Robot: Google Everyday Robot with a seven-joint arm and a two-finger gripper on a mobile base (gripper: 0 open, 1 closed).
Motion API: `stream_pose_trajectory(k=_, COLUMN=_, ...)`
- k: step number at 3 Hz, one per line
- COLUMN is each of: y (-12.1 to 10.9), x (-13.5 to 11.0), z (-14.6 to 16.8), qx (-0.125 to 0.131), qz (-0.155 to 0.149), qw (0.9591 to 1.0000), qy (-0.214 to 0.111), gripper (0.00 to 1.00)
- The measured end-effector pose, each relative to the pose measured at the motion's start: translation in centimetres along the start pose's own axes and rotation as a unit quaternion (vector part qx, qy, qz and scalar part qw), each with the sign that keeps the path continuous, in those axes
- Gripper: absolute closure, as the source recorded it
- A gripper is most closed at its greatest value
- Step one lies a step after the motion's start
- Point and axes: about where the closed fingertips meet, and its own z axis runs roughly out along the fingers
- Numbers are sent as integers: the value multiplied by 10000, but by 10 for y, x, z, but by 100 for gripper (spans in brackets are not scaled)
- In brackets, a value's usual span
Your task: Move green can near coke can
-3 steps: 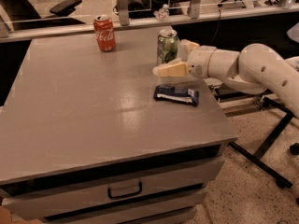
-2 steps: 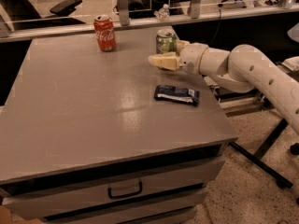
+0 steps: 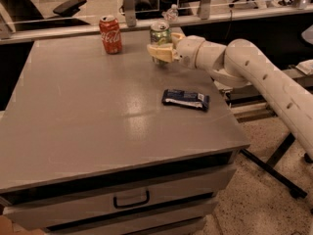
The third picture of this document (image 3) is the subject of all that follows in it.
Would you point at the metal post left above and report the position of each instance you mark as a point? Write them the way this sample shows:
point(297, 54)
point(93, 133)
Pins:
point(129, 12)

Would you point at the black drawer handle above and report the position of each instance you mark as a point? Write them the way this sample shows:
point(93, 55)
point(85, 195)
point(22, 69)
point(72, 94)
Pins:
point(131, 199)

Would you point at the grey top drawer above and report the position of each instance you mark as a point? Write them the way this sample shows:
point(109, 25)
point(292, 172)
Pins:
point(167, 190)

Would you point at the clear plastic water bottle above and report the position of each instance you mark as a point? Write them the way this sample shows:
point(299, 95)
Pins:
point(171, 15)

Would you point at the grey lower drawer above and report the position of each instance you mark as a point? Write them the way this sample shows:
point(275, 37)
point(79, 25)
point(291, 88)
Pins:
point(145, 220)

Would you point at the black office chair left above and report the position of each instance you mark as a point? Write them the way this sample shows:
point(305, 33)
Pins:
point(40, 14)

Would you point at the metal post right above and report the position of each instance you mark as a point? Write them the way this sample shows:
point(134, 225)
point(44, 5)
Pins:
point(203, 11)

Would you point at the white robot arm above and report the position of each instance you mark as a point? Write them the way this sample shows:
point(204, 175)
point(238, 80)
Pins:
point(238, 64)

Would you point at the blue snack bar wrapper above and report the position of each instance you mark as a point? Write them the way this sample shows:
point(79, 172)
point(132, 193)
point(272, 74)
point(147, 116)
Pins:
point(186, 99)

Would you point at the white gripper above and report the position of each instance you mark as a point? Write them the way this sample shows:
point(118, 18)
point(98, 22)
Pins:
point(191, 52)

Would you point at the green soda can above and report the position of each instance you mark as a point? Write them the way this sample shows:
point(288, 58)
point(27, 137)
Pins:
point(160, 33)

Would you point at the red coke can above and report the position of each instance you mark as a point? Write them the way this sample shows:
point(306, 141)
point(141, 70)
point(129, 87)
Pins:
point(110, 33)

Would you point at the metal post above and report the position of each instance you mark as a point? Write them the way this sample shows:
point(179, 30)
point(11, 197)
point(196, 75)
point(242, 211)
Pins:
point(129, 12)
point(203, 11)

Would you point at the grey drawer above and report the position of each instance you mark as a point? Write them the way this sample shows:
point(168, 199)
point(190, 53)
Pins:
point(145, 220)
point(167, 190)

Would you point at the grey metal rail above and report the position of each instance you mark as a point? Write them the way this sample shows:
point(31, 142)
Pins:
point(252, 92)

